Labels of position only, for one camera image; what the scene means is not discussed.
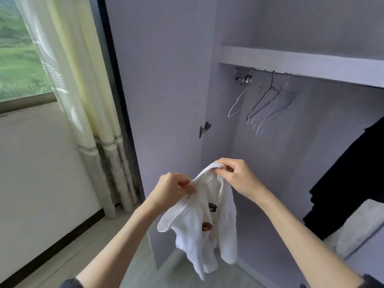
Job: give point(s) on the metal clip hanger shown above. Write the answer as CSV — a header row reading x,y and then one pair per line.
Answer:
x,y
244,76

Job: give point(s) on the grey framed window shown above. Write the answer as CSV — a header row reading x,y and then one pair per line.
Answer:
x,y
18,63

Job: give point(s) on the person's left hand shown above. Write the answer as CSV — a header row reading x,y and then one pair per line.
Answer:
x,y
171,192

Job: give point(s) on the grey wooden wardrobe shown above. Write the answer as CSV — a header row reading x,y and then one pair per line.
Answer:
x,y
300,21

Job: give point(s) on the striped beige curtain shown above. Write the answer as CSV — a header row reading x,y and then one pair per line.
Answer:
x,y
72,87

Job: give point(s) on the person's right hand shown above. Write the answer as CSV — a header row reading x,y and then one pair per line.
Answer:
x,y
243,177

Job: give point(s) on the person's left forearm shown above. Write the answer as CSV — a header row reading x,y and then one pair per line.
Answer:
x,y
117,252

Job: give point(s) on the beige printed shirt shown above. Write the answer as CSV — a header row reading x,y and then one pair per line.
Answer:
x,y
360,225

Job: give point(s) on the grey wardrobe shelf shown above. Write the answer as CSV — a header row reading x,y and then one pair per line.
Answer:
x,y
300,64

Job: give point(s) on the person's black left sleeve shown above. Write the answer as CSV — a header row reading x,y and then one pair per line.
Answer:
x,y
71,283

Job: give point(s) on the person's black sleeve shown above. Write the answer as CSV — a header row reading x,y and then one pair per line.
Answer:
x,y
71,283
373,281

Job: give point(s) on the black shorts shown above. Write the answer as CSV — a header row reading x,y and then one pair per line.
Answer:
x,y
354,177

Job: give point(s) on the white bear t-shirt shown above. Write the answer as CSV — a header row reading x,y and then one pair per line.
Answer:
x,y
204,243

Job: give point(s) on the person's black right sleeve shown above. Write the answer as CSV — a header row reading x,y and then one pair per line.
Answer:
x,y
373,281

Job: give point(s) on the metal door hinge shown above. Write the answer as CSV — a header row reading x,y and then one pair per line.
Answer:
x,y
204,129

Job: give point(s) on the person's right forearm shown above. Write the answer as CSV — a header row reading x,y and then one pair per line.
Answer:
x,y
306,243

